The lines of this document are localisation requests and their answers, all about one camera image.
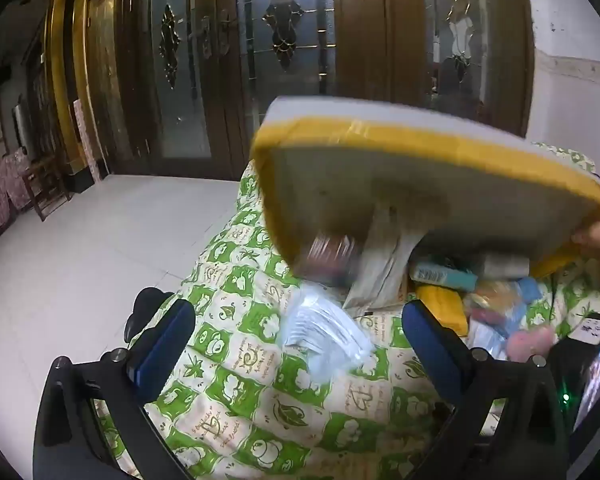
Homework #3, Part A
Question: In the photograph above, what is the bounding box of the clear bag of colourful candy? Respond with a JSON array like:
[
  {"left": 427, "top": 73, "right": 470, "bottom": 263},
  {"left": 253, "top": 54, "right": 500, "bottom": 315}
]
[{"left": 462, "top": 280, "right": 523, "bottom": 326}]

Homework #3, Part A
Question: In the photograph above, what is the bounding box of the white patterned tissue pack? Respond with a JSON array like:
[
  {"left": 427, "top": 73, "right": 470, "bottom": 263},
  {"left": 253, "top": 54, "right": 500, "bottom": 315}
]
[{"left": 480, "top": 252, "right": 531, "bottom": 278}]

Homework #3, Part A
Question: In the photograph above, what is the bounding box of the wooden door white glass motif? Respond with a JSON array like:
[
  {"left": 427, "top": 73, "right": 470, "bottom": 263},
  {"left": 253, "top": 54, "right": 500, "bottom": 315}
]
[{"left": 330, "top": 0, "right": 536, "bottom": 138}]

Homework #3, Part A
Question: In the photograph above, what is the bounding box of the clear bag of blue masks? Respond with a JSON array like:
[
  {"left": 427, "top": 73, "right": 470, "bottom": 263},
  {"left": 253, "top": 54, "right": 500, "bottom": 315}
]
[{"left": 277, "top": 285, "right": 376, "bottom": 386}]

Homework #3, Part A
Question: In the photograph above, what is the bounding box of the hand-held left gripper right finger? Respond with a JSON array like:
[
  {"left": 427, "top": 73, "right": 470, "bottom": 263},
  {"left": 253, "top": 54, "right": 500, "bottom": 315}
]
[{"left": 401, "top": 300, "right": 573, "bottom": 480}]

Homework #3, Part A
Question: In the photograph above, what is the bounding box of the yellow foil packet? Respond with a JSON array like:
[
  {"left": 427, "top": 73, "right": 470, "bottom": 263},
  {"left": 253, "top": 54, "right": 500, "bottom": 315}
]
[{"left": 415, "top": 284, "right": 473, "bottom": 336}]

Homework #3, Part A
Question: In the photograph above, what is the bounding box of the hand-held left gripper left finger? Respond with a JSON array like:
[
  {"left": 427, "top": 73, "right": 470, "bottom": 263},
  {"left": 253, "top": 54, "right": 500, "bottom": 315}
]
[{"left": 32, "top": 299, "right": 197, "bottom": 480}]

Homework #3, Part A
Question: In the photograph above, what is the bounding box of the floral cushioned chair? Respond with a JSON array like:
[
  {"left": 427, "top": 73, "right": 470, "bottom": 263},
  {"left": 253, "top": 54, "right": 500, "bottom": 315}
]
[{"left": 0, "top": 152, "right": 31, "bottom": 246}]

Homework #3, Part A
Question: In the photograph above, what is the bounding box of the wooden chair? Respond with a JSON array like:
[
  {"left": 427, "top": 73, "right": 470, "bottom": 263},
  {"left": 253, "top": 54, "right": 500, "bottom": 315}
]
[{"left": 22, "top": 155, "right": 71, "bottom": 223}]

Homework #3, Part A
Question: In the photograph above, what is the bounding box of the pink plush toy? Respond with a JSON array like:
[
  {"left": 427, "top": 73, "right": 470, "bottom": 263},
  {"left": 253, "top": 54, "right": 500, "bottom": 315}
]
[{"left": 505, "top": 322, "right": 556, "bottom": 361}]

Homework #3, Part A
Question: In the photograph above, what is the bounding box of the bag of coloured sticks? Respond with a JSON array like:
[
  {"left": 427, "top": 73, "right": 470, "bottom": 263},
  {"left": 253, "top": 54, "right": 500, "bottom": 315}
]
[{"left": 300, "top": 232, "right": 363, "bottom": 286}]

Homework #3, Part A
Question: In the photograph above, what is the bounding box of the blue tissue pack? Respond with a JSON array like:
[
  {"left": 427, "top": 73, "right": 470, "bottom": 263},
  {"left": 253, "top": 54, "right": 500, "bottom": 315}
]
[{"left": 410, "top": 257, "right": 481, "bottom": 291}]

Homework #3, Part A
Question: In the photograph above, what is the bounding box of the wooden glass door leaf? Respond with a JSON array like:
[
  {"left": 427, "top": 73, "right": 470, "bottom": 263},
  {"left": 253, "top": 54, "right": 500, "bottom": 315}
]
[
  {"left": 130, "top": 0, "right": 218, "bottom": 176},
  {"left": 217, "top": 0, "right": 341, "bottom": 181}
]

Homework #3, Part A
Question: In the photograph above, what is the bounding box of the green white printed blanket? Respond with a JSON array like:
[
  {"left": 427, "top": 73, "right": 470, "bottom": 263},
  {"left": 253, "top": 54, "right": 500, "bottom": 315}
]
[{"left": 92, "top": 142, "right": 600, "bottom": 480}]

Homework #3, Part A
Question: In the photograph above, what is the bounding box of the gold framed wooden door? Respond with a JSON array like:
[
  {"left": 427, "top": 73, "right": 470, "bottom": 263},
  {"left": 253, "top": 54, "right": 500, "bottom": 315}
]
[{"left": 42, "top": 0, "right": 131, "bottom": 181}]

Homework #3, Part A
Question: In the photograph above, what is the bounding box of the white foil packet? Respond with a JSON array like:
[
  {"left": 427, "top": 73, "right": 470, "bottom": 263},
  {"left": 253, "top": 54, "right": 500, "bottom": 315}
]
[{"left": 342, "top": 205, "right": 421, "bottom": 311}]

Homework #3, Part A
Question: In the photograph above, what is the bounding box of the black rounded object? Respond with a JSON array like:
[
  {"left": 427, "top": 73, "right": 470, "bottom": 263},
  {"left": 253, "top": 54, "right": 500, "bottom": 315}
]
[{"left": 124, "top": 287, "right": 173, "bottom": 343}]

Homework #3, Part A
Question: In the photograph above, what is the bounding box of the white foam box yellow tape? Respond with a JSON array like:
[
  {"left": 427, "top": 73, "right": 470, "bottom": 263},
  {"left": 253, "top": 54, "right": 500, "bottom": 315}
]
[{"left": 249, "top": 96, "right": 600, "bottom": 281}]

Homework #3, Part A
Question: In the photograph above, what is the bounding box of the pink patterned board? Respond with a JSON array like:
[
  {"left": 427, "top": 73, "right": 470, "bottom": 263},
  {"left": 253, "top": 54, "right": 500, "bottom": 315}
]
[{"left": 72, "top": 99, "right": 106, "bottom": 183}]

